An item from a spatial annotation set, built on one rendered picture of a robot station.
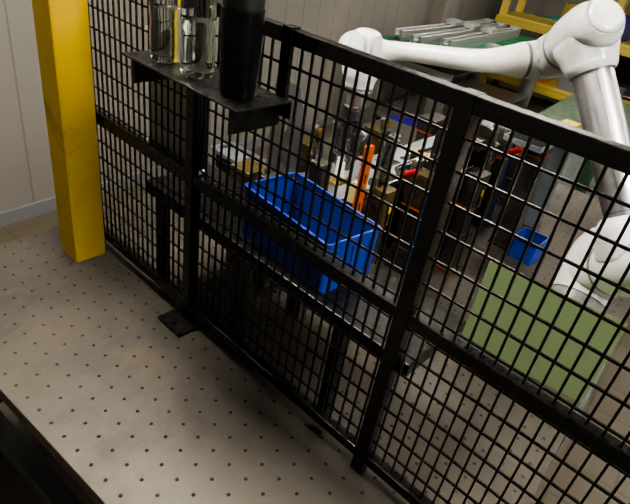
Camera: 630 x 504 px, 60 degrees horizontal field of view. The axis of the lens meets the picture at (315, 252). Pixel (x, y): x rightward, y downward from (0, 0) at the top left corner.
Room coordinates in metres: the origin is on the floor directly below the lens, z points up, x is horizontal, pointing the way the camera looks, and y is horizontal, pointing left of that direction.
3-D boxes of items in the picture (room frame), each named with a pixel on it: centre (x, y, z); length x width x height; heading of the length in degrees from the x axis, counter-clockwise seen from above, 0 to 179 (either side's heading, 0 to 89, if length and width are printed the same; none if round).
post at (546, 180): (2.16, -0.89, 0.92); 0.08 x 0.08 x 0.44; 52
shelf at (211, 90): (1.05, 0.26, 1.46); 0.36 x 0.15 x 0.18; 52
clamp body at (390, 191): (1.50, -0.18, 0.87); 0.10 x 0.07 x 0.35; 52
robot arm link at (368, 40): (1.62, -0.04, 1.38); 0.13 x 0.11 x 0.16; 10
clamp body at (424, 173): (1.62, -0.31, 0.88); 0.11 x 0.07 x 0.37; 52
